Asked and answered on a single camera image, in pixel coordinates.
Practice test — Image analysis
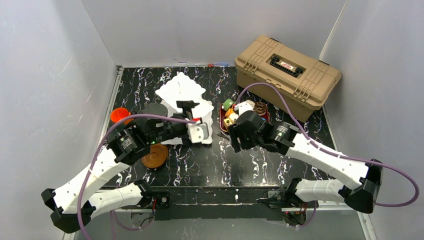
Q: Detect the white three-tier cake stand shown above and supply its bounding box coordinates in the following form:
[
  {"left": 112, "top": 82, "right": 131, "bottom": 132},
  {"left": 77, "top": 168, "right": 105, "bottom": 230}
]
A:
[{"left": 155, "top": 72, "right": 214, "bottom": 145}]

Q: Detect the yellow layered cake piece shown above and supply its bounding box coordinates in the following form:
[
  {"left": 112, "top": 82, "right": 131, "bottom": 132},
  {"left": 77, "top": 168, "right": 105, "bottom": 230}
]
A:
[{"left": 223, "top": 118, "right": 233, "bottom": 130}]

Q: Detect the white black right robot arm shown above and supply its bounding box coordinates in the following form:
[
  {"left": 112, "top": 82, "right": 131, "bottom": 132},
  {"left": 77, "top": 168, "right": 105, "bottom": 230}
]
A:
[{"left": 228, "top": 110, "right": 382, "bottom": 214}]

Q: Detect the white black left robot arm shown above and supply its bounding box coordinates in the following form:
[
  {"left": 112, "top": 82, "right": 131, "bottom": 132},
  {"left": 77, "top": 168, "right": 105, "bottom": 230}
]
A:
[{"left": 41, "top": 100, "right": 208, "bottom": 234}]

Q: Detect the white coconut ball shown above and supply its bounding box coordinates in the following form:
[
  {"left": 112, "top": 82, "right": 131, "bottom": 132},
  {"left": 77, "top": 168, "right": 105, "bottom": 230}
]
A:
[{"left": 228, "top": 113, "right": 239, "bottom": 124}]

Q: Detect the chocolate sprinkled donut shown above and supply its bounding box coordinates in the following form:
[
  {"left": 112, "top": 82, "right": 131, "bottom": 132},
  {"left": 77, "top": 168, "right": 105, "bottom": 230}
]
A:
[{"left": 253, "top": 102, "right": 268, "bottom": 116}]

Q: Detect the brown round wooden lid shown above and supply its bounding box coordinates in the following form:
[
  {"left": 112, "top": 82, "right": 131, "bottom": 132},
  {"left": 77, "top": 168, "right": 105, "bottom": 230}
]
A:
[{"left": 141, "top": 143, "right": 169, "bottom": 169}]

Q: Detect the red dessert tray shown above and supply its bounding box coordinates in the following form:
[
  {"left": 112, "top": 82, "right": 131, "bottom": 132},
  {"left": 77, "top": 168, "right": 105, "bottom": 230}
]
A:
[{"left": 219, "top": 98, "right": 270, "bottom": 135}]

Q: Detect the green swirl roll cake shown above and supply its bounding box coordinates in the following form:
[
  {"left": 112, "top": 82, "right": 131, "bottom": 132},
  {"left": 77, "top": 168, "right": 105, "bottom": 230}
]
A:
[{"left": 221, "top": 98, "right": 234, "bottom": 111}]

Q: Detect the red blue screwdriver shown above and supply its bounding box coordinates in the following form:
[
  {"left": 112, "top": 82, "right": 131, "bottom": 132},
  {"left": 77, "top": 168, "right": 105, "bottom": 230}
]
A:
[{"left": 207, "top": 62, "right": 229, "bottom": 67}]

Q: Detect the orange plastic cup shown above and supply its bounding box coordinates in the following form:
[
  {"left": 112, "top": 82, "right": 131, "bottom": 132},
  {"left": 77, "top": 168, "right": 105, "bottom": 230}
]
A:
[{"left": 109, "top": 107, "right": 132, "bottom": 124}]

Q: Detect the tan plastic toolbox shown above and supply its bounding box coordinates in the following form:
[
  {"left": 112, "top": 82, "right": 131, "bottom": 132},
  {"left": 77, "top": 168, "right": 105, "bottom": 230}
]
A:
[{"left": 234, "top": 35, "right": 342, "bottom": 122}]

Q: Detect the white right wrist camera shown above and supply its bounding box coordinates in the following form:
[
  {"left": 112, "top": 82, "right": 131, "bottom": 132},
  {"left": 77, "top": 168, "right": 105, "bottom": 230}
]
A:
[{"left": 234, "top": 101, "right": 254, "bottom": 116}]

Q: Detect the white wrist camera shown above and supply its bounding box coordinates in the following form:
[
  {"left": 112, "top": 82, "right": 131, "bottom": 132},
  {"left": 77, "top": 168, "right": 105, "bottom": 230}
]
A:
[
  {"left": 186, "top": 117, "right": 209, "bottom": 144},
  {"left": 234, "top": 101, "right": 254, "bottom": 116}
]

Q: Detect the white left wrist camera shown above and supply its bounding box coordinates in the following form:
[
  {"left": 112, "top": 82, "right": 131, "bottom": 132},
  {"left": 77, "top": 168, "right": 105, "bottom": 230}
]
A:
[{"left": 186, "top": 117, "right": 209, "bottom": 144}]

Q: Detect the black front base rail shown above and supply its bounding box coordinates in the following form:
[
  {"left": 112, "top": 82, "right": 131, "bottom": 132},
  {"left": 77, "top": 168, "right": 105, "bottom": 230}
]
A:
[{"left": 145, "top": 186, "right": 296, "bottom": 222}]

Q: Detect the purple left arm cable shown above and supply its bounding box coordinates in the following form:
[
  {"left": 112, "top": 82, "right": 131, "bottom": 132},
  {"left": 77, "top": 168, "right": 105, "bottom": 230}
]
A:
[{"left": 76, "top": 113, "right": 203, "bottom": 240}]

